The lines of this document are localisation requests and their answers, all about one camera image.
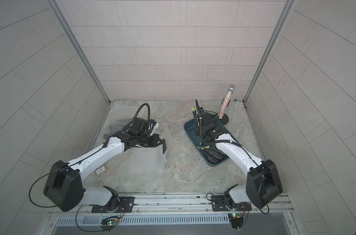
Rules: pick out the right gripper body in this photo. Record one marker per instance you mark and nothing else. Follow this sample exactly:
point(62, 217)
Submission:
point(200, 130)

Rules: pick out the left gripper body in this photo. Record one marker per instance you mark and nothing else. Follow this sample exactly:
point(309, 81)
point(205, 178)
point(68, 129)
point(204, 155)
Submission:
point(147, 140)

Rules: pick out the teal plastic bin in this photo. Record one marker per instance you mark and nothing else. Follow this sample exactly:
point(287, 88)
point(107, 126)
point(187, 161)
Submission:
point(192, 130)

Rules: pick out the dark purple eggplant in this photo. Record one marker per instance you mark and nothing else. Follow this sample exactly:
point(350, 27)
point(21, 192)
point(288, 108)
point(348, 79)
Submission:
point(164, 146)
point(194, 111)

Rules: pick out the clear zip-top bag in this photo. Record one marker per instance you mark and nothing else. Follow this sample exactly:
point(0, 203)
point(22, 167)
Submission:
point(120, 114)
point(144, 167)

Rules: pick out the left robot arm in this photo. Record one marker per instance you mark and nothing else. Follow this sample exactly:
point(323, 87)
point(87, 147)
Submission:
point(64, 186)

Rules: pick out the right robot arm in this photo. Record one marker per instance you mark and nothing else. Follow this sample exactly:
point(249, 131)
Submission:
point(263, 183)

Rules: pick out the eggplant at bin front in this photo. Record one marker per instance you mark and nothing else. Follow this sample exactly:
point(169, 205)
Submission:
point(212, 156)

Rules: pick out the small printed card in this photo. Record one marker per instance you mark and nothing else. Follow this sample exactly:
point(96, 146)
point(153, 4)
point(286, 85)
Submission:
point(100, 170)

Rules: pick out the left controller board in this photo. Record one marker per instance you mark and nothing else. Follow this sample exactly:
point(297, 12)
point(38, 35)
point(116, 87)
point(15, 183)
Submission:
point(109, 223)

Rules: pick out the controller board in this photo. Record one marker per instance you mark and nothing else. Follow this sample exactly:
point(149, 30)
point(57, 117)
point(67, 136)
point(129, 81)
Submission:
point(109, 223)
point(236, 220)

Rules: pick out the right controller board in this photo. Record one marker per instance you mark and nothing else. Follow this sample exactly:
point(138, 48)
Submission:
point(236, 220)

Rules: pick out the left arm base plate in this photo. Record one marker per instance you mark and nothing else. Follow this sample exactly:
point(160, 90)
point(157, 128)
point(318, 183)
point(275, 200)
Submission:
point(118, 205)

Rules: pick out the aluminium mounting rail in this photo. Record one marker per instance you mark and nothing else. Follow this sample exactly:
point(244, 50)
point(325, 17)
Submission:
point(195, 203)

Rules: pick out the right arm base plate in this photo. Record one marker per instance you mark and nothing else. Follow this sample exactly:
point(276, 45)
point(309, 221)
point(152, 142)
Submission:
point(220, 203)

